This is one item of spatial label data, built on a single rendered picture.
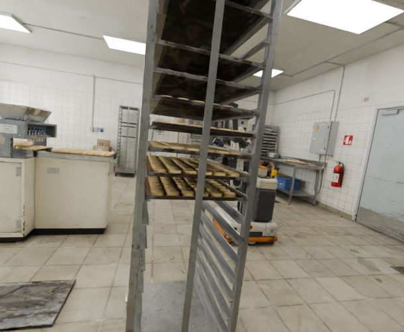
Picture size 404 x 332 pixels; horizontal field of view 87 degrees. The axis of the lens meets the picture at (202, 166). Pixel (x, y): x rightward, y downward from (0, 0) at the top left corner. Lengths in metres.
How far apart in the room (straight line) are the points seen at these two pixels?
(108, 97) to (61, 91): 1.15
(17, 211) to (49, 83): 4.91
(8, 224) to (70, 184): 0.61
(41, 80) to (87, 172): 4.91
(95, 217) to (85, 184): 0.38
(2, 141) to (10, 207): 0.60
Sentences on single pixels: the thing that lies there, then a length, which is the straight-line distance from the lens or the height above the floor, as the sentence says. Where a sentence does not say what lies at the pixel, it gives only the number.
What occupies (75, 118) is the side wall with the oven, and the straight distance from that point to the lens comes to 6.84.
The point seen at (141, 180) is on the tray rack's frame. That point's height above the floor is 1.02.
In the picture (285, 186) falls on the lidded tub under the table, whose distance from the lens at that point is 5.41.
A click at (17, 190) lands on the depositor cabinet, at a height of 0.54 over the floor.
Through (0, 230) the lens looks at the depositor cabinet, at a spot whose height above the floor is 0.15.
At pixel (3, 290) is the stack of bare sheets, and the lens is 2.18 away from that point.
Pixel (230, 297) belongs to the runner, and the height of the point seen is 0.50.
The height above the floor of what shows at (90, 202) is 0.38.
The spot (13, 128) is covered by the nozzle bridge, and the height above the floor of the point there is 1.10.
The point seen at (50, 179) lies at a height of 0.62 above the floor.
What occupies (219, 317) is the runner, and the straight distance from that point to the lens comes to 1.31.
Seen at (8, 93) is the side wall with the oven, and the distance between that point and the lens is 7.50.
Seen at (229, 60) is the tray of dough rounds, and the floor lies 1.49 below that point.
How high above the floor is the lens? 1.19
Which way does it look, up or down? 7 degrees down
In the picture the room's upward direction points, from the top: 6 degrees clockwise
